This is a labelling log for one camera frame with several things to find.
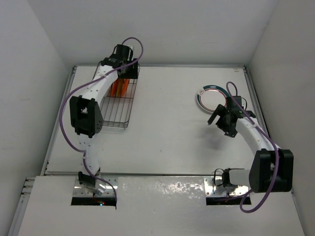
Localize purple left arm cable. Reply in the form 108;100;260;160
60;37;144;205

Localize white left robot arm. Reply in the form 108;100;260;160
69;44;139;195

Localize yellow plate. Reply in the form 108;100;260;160
116;79;124;97

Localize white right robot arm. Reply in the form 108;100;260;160
208;96;294;193

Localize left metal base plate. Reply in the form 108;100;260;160
72;177;115;198

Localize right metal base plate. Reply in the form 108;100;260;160
204;176;249;198

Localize metal base plate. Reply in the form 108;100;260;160
72;177;115;198
204;176;249;198

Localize wire dish rack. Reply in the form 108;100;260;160
94;61;141;129

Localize white foam cover board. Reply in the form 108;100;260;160
19;176;304;236

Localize orange plate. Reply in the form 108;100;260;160
110;79;119;97
121;79;129;97

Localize white plate teal rim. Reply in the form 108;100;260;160
196;85;229;113

